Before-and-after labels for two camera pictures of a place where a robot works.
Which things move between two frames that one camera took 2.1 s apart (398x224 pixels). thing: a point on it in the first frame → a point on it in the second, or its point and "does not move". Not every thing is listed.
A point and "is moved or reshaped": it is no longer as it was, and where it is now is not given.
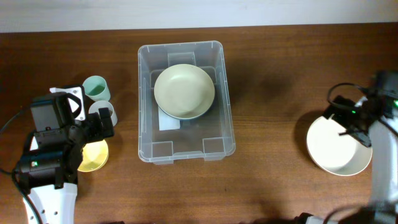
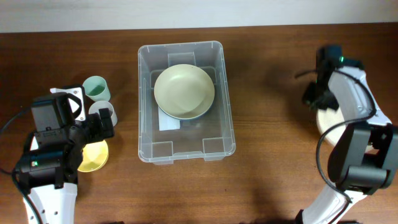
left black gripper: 98,132 does not move
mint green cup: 96,88 does not move
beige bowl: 184,91 does not move
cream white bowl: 343,155 is moved or reshaped
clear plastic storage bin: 184,108 does not move
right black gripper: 341,117 → 307,98
